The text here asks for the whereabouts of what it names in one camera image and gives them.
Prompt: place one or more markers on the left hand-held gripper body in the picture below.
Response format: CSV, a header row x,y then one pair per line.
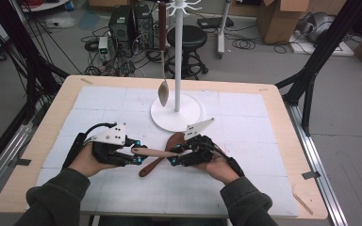
x,y
113,136

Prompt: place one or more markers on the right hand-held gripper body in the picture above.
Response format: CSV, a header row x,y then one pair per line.
x,y
198,153

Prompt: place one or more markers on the dark brown wooden spoon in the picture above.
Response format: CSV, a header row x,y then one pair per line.
x,y
172,141

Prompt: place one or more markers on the white utensil stand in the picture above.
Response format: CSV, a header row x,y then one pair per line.
x,y
185,121

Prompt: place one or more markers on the person's right hand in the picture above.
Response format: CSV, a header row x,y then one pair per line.
x,y
221,171

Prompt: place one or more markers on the person's left hand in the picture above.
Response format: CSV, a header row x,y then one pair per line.
x,y
88,163

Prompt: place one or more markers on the white foam mat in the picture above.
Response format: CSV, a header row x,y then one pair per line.
x,y
185,194

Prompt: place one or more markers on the light wooden table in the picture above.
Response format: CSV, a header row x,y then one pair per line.
x,y
44,135

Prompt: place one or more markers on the small grey power box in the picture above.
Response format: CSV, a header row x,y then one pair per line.
x,y
103,47

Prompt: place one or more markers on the black tape piece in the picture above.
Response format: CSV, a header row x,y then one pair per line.
x,y
311,175
23,162

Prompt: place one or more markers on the black computer tower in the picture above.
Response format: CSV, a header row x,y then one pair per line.
x,y
121,25
144,25

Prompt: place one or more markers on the black round stool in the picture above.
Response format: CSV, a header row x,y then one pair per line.
x,y
188,36

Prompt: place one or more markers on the white floor stand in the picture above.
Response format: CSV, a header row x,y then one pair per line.
x,y
221,37

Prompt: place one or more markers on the flat black device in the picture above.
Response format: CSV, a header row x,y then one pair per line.
x,y
213,22

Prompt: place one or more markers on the open cardboard box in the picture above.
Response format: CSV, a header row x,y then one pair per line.
x,y
289,19

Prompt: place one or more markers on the grey round appliance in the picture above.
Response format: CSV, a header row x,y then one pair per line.
x,y
317,25

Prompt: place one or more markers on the black metal frame stand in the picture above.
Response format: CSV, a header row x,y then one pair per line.
x,y
320,53
28,62

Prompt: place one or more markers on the aluminium rail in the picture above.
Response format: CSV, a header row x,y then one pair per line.
x,y
320,163
0,163

